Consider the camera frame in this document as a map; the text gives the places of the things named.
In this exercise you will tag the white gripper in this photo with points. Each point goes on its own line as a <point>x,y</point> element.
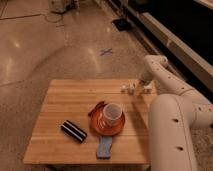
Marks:
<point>144,88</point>

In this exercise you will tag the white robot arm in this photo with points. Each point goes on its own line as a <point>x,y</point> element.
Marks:
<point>171,117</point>

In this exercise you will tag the white cup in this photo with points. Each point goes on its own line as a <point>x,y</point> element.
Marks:
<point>112,113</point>

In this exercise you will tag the orange round plate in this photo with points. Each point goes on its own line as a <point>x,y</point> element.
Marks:
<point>102,126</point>

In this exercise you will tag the black floor mat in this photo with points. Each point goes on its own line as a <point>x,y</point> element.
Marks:
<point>122,24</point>

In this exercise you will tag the blue sponge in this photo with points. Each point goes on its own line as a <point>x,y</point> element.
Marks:
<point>104,147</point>

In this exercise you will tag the wooden table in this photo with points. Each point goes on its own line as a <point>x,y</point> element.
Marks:
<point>75,100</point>

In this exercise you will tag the black white striped box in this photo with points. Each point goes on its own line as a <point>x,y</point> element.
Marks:
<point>74,131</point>

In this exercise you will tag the white machine base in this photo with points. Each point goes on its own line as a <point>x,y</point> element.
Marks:
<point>61,6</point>

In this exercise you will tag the long metal rail bench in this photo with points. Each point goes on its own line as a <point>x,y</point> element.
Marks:
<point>181,29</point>

